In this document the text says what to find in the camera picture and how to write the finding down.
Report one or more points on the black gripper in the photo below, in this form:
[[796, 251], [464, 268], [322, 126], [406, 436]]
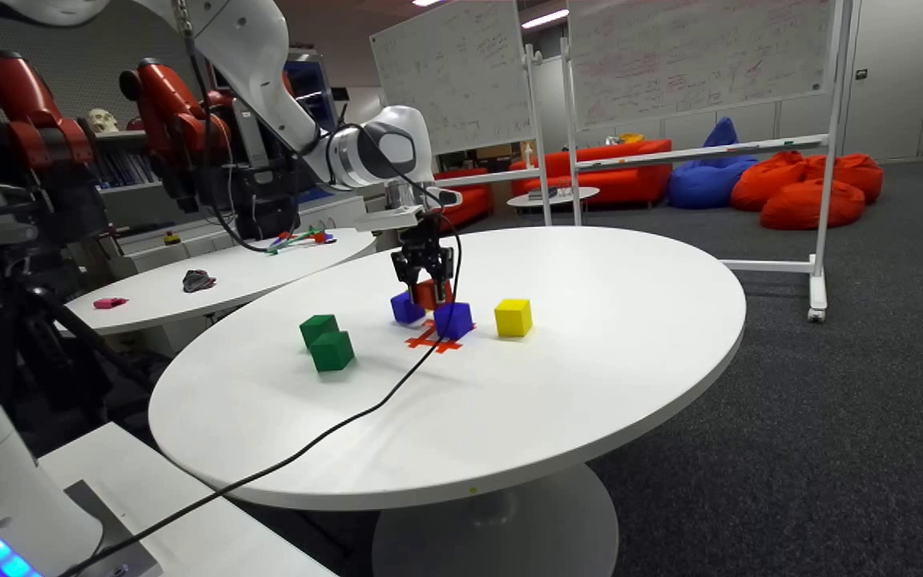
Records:
[[420, 244]]

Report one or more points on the red cube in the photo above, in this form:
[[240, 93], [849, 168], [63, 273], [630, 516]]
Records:
[[429, 295]]

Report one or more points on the blue cube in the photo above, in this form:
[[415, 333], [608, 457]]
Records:
[[406, 309], [453, 320]]

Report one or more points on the red background robot arm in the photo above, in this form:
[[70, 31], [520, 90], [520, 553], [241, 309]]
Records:
[[25, 97], [167, 108]]

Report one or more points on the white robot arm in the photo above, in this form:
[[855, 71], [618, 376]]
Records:
[[259, 51]]

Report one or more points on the dark grey lump object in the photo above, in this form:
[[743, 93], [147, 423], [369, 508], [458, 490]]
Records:
[[198, 280]]

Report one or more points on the small yellow black object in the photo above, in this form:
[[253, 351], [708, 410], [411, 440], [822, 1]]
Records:
[[172, 239]]

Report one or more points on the small pink object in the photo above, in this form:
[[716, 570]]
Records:
[[109, 303]]

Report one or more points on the red tape cross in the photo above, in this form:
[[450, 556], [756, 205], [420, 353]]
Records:
[[420, 340]]

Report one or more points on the red sofa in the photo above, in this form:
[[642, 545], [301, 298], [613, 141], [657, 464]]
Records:
[[472, 203], [624, 180]]

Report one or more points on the yellow cube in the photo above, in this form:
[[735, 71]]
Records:
[[513, 318]]

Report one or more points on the green cube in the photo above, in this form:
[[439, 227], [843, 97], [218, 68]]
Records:
[[334, 353], [320, 324]]

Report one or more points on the colourful toy pieces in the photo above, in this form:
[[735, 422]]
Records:
[[304, 239]]

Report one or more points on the small round white table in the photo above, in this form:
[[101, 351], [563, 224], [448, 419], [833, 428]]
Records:
[[552, 196]]

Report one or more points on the white round side table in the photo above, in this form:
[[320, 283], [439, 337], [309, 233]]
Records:
[[227, 273]]

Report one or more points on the whiteboard on white stand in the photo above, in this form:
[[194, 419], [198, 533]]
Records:
[[698, 51], [450, 75]]

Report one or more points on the ceiling light strip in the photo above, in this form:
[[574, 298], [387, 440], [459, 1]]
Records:
[[545, 20]]

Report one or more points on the blue bean bag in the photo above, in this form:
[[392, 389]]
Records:
[[708, 180]]

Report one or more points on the beige skull figure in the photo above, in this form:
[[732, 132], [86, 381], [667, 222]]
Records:
[[104, 119]]

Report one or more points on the orange bean bag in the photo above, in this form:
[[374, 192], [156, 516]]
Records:
[[768, 180], [808, 205], [864, 176]]

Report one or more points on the white double door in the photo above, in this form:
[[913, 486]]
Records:
[[913, 75]]

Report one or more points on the light grey wrist camera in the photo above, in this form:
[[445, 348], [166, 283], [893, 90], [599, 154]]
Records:
[[395, 215]]

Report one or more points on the white table pedestal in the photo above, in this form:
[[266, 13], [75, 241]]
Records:
[[495, 531]]

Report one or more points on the grey base plate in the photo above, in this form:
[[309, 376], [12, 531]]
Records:
[[109, 522]]

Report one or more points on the black camera tripod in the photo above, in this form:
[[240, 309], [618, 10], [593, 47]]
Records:
[[0, 224]]

